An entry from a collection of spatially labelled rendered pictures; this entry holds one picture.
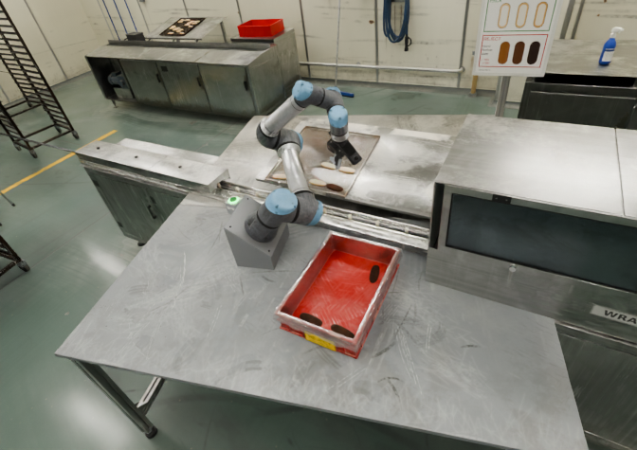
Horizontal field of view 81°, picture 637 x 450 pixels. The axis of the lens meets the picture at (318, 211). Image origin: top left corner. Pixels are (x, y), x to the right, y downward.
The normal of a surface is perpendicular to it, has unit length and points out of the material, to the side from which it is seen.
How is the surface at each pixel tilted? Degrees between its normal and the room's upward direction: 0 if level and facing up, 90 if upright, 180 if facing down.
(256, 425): 0
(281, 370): 0
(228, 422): 0
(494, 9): 90
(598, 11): 90
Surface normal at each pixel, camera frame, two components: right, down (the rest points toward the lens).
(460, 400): -0.11, -0.78
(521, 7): -0.40, 0.61
